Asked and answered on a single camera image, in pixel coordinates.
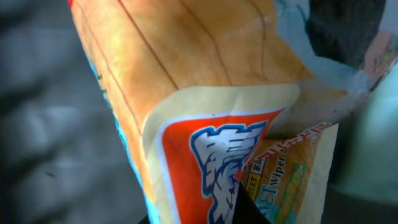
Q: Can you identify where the light blue tissue pack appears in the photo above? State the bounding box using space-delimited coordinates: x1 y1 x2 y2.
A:
330 65 397 206

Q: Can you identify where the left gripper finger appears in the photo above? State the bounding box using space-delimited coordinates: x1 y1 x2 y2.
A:
138 182 273 224

